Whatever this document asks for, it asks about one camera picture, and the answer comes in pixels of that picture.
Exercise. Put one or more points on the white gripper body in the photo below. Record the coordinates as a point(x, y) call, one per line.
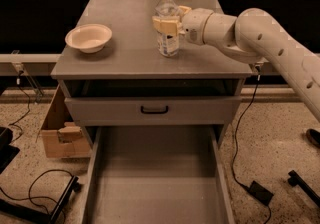
point(193, 25)

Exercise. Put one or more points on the clear plastic water bottle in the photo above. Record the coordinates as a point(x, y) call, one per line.
point(168, 43)

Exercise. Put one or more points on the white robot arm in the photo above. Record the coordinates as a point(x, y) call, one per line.
point(248, 38)

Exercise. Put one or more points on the grey drawer cabinet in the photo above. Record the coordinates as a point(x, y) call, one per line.
point(130, 65)

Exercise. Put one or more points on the closed grey drawer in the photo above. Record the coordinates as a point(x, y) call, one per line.
point(94, 111)

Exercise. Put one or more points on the open grey drawer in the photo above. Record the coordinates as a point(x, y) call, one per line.
point(156, 175)

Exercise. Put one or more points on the white bowl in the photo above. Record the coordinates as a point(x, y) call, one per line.
point(88, 38)

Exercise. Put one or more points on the brown cardboard box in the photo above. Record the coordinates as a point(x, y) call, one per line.
point(61, 137)

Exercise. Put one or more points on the black shoe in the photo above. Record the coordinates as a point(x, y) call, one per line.
point(314, 137)

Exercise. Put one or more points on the black power adapter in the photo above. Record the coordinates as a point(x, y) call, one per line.
point(260, 193)

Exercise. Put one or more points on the black stand foot right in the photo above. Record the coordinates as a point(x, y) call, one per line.
point(295, 180)

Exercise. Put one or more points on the black object left edge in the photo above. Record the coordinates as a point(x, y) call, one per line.
point(7, 151)

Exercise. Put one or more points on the black stand base left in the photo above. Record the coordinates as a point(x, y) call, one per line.
point(39, 209)

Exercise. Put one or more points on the black drawer handle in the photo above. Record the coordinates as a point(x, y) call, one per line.
point(154, 111)

